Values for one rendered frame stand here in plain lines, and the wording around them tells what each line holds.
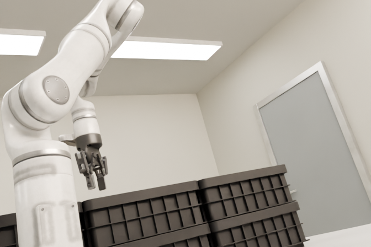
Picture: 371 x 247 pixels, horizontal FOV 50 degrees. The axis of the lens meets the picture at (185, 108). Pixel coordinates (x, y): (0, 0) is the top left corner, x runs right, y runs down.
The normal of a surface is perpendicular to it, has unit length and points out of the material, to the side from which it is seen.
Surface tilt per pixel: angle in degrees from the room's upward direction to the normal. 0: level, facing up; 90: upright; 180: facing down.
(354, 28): 90
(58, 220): 87
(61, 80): 84
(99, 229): 90
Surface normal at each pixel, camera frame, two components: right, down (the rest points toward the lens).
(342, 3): -0.84, 0.04
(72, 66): 0.76, -0.47
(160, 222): 0.42, -0.40
